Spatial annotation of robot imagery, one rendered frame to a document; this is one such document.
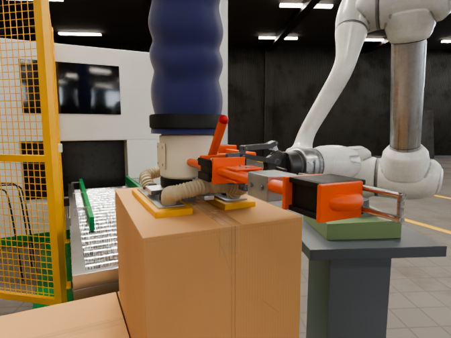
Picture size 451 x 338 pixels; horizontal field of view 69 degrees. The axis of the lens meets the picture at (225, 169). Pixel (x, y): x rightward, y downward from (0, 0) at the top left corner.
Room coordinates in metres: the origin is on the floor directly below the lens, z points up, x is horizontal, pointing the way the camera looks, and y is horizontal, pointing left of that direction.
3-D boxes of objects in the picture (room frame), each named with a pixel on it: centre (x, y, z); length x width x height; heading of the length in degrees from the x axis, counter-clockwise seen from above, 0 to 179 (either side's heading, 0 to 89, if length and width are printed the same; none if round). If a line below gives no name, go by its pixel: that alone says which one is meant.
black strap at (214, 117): (1.01, 0.11, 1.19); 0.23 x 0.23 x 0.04
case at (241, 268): (1.00, 0.11, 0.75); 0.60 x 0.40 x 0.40; 24
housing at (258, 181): (0.58, -0.08, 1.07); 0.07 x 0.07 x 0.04; 25
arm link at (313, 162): (0.87, -0.21, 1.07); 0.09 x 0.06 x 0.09; 26
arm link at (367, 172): (1.35, -0.53, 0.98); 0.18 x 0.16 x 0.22; 59
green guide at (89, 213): (2.60, 1.18, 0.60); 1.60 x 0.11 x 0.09; 26
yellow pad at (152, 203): (0.96, 0.20, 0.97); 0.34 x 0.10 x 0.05; 25
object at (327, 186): (0.46, -0.14, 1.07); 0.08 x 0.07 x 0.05; 25
